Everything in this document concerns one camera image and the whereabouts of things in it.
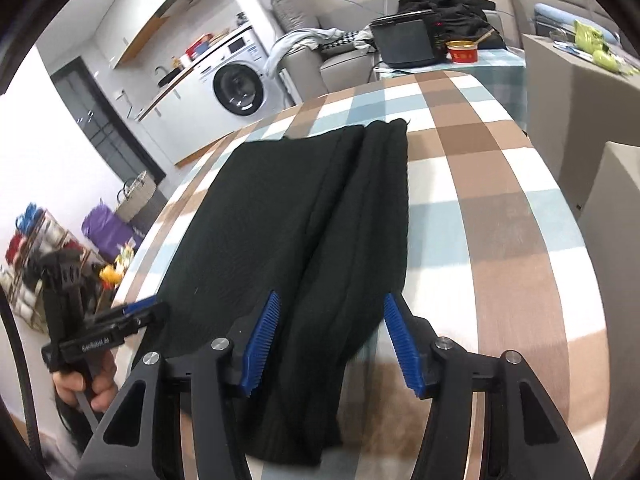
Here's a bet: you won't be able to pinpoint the red box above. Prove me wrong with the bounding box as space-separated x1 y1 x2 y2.
185 34 213 58

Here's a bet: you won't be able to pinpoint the wooden shoe rack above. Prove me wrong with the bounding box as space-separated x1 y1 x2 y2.
0 202 108 333

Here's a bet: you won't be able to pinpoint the woven laundry basket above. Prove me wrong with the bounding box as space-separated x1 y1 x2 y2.
115 170 157 223

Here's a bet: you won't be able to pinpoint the white kitchen cabinets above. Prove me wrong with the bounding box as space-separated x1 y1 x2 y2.
135 67 231 166
95 0 226 68

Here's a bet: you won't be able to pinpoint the grey sofa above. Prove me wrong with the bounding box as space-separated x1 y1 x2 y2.
272 0 506 96

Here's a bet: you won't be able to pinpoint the blue pillow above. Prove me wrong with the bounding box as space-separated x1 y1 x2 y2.
532 2 581 36

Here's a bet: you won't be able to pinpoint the white washing machine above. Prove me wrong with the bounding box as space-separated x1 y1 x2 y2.
192 24 291 121

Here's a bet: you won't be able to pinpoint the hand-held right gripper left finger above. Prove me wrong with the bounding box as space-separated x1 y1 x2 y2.
80 290 282 480

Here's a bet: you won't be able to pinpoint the black braided cable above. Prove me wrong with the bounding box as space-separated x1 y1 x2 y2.
0 290 43 463

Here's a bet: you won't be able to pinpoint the person's left hand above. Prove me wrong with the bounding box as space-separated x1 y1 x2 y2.
52 347 118 413

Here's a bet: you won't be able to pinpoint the pile of black clothes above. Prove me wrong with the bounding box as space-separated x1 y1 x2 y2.
397 0 503 51

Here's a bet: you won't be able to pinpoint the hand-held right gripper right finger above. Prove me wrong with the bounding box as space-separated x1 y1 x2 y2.
382 292 593 480

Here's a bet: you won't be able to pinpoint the black countertop oven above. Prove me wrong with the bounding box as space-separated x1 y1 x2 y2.
370 9 448 68

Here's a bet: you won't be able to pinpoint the tall cardboard box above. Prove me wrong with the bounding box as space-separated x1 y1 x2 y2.
577 141 640 461

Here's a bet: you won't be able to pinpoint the black knit sweater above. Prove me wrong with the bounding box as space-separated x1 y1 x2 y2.
152 117 412 467

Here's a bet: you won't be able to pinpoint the green plush toy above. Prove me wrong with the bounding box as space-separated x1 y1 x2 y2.
572 20 618 53

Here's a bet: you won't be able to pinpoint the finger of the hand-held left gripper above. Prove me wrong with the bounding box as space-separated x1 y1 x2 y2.
101 302 170 341
95 294 161 325

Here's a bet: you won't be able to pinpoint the red bowl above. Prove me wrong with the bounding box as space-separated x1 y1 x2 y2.
445 40 480 63

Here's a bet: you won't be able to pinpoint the white upper kitchen cabinets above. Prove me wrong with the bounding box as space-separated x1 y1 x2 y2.
95 0 226 68

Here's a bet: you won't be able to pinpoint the houndstooth pillow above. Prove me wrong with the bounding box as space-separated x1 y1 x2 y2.
320 30 361 56

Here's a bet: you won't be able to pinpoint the teal checked cloth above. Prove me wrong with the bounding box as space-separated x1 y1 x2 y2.
372 47 528 133

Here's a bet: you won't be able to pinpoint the white lower kitchen cabinets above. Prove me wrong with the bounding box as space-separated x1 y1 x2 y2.
135 67 231 166

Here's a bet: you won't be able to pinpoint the light grey garment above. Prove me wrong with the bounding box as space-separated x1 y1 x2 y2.
264 27 346 78

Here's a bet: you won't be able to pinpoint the black framed glass door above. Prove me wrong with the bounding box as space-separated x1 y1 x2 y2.
50 56 167 183

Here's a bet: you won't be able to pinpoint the white grey garment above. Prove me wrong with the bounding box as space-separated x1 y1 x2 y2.
352 27 376 53

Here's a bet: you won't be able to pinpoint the small green toy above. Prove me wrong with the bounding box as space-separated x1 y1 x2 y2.
592 50 626 73

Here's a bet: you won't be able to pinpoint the person's left forearm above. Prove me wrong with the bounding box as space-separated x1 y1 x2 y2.
52 395 101 467

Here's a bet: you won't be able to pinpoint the brown blue checked tablecloth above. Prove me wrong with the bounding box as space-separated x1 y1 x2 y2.
107 70 608 480

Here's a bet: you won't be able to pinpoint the purple bag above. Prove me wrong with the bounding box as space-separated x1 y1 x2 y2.
81 200 143 263

